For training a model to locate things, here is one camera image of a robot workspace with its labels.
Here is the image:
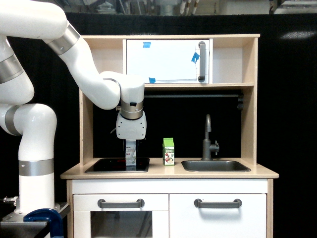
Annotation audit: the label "grey microwave handle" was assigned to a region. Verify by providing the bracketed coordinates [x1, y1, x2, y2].
[198, 41, 206, 83]

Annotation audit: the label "blue clamp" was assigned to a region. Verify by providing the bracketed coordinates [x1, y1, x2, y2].
[23, 208, 64, 238]

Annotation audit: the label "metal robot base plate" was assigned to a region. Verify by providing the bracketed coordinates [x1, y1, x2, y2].
[0, 195, 70, 231]

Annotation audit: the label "grey sink basin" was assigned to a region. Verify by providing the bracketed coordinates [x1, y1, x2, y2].
[181, 160, 251, 172]

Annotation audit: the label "grey oven door handle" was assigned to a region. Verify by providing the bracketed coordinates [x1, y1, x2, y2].
[97, 199, 145, 209]

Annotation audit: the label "grey faucet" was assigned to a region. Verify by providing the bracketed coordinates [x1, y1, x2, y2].
[201, 114, 219, 161]

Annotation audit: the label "grey cabinet door handle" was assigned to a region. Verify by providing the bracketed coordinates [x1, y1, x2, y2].
[194, 199, 242, 209]

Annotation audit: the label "black stovetop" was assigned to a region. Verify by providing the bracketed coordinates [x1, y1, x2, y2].
[85, 158, 150, 174]

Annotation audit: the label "white cabinet door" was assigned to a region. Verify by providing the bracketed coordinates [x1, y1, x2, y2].
[169, 194, 266, 238]

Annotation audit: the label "white microwave door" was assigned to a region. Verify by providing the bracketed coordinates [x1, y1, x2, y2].
[126, 39, 213, 84]

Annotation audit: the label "white oven door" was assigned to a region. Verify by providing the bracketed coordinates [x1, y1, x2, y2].
[73, 194, 169, 238]

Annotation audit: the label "grey hanging rail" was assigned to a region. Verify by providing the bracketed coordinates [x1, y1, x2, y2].
[145, 94, 243, 98]

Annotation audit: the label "white milk carton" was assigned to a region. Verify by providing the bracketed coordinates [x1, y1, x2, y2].
[125, 139, 137, 166]

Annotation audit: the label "green juice carton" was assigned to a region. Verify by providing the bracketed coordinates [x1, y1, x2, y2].
[162, 138, 175, 166]

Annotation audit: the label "wooden toy kitchen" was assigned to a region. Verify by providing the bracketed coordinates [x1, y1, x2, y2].
[61, 34, 278, 238]

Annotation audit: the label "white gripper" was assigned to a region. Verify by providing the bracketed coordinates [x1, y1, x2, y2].
[116, 112, 147, 151]

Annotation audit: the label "black hooks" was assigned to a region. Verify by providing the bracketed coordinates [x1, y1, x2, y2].
[237, 94, 244, 110]

